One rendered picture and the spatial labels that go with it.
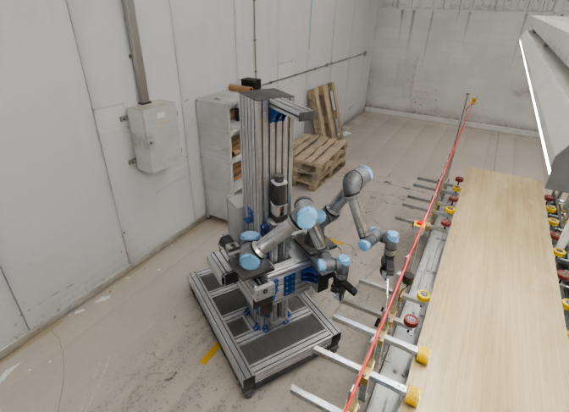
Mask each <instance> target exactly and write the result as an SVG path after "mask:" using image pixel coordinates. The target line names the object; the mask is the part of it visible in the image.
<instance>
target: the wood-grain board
mask: <svg viewBox="0 0 569 412"><path fill-rule="evenodd" d="M420 345H422V346H424V347H426V348H429V349H431V352H430V359H428V363H427V364H426V365H425V364H423V363H421V362H418V361H416V358H417V355H414V357H413V361H412V366H411V369H410V372H409V375H408V378H407V382H406V386H407V389H408V387H409V384H411V385H413V386H414V387H418V388H420V389H421V390H422V391H421V395H420V401H418V405H417V407H414V406H412V405H410V404H407V403H405V398H406V395H405V397H404V396H402V400H401V405H400V408H399V411H398V412H569V342H568V336H567V331H566V322H565V317H564V311H563V306H562V301H561V291H560V286H559V281H558V276H557V271H556V265H555V256H554V251H553V246H552V241H551V236H550V226H549V221H548V216H547V211H546V205H545V200H544V191H543V185H542V181H541V180H537V179H529V178H524V177H519V176H515V175H510V174H506V173H498V172H493V171H489V170H484V169H480V168H472V167H467V170H466V174H465V177H464V180H463V183H462V187H461V192H460V194H459V198H458V201H457V204H456V209H455V213H454V216H453V219H452V222H451V225H450V231H449V234H448V237H447V240H446V243H445V248H444V252H443V255H442V258H441V262H440V264H439V270H438V273H437V276H436V279H435V282H434V288H433V291H432V294H431V297H430V301H429V303H428V308H427V312H426V315H425V318H424V322H423V327H422V330H421V333H420V336H419V339H418V342H417V347H418V349H419V346H420Z"/></svg>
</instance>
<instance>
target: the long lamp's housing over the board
mask: <svg viewBox="0 0 569 412"><path fill-rule="evenodd" d="M519 44H522V51H523V55H524V58H525V63H526V66H527V70H528V77H529V80H530V84H531V88H532V92H533V99H534V102H535V106H536V109H537V114H538V117H539V123H540V128H541V131H542V135H543V139H544V145H545V149H546V153H547V157H548V160H549V165H550V169H551V170H550V174H549V177H548V178H547V181H546V183H545V185H544V188H545V189H547V190H555V191H560V192H564V193H568V194H569V68H568V67H567V66H566V65H565V63H564V62H563V61H562V60H561V59H560V58H559V57H558V56H557V55H556V54H555V52H554V51H553V50H552V49H551V48H550V47H544V44H545V42H544V40H543V39H542V38H541V37H540V36H539V35H538V34H537V33H533V30H526V31H525V32H524V33H523V34H522V35H521V37H520V41H519Z"/></svg>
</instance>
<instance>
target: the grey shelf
mask: <svg viewBox="0 0 569 412"><path fill-rule="evenodd" d="M216 97H217V98H221V100H213V99H214V98H216ZM238 103H239V95H238V92H236V91H230V90H226V91H221V92H219V93H215V94H212V95H209V96H204V97H201V98H197V99H196V113H197V122H198V130H199V140H200V148H201V157H202V173H203V182H204V190H205V199H206V208H207V219H211V217H210V216H209V214H210V215H212V216H215V217H219V218H222V219H224V220H227V221H228V216H227V203H226V196H228V195H234V194H239V193H242V177H240V178H239V179H237V180H236V181H235V182H234V176H233V165H234V164H236V163H237V162H240V161H241V154H239V155H237V156H235V157H232V145H231V137H234V136H236V135H239V134H240V121H235V118H233V119H230V114H229V110H230V109H232V108H235V104H238ZM199 113H200V114H199ZM226 114H227V115H226ZM228 143H229V144H228ZM227 150H228V153H227ZM203 157H204V158H203ZM205 175H206V176H205ZM232 180H233V181H232Z"/></svg>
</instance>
